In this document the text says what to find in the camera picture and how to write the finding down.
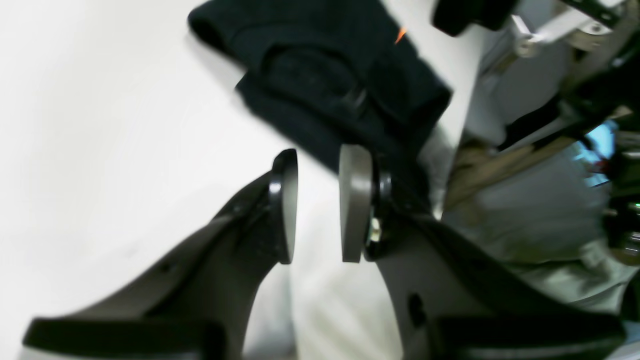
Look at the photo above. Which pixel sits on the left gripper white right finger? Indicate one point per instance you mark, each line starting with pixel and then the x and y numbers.
pixel 451 300

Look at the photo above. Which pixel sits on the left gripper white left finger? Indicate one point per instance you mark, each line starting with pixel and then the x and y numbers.
pixel 194 303

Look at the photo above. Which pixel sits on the black T-shirt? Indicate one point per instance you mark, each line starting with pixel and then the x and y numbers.
pixel 331 72

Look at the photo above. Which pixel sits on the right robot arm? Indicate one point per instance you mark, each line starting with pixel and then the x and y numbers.
pixel 557 66

